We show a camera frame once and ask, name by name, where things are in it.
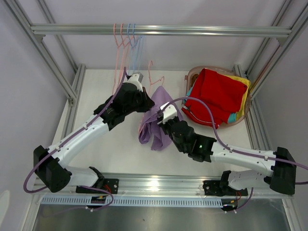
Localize purple trousers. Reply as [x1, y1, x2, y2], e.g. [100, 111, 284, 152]
[139, 86, 172, 151]

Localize blue hanger of teal trousers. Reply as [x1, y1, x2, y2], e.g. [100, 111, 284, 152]
[127, 24, 140, 74]

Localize blue hanger of red trousers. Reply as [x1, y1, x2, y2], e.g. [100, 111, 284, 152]
[131, 24, 144, 72]

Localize pink hanger of yellow trousers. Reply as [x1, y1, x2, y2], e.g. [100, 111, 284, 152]
[112, 23, 122, 93]

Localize teal trousers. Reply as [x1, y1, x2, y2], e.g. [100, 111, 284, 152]
[186, 87, 236, 123]

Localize red trousers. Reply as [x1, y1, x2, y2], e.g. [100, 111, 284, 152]
[180, 68, 248, 128]

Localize yellow trousers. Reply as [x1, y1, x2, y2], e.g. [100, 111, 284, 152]
[227, 75, 251, 122]

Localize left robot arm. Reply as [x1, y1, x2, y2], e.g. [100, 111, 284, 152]
[34, 80, 154, 193]

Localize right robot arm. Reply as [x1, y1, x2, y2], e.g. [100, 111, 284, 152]
[158, 117, 296, 195]

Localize pink translucent plastic basket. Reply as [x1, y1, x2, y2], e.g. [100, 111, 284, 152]
[184, 65, 252, 130]

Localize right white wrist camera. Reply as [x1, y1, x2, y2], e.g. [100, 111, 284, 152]
[156, 102, 183, 126]

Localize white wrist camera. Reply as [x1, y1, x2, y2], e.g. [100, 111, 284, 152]
[156, 102, 183, 126]
[127, 72, 143, 92]

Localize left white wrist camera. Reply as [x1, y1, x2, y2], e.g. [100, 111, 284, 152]
[127, 72, 143, 92]

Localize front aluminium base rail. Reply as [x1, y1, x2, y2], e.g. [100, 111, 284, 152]
[31, 171, 294, 198]

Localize aluminium frame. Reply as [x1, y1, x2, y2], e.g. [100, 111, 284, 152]
[2, 0, 308, 179]

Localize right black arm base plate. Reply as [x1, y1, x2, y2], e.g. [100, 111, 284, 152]
[203, 180, 248, 197]

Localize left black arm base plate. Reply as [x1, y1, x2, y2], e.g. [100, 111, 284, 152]
[94, 178, 119, 194]

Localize aluminium hanging rail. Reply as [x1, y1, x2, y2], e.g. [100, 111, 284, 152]
[30, 24, 292, 38]

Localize white slotted cable duct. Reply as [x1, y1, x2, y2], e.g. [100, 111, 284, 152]
[41, 195, 236, 208]

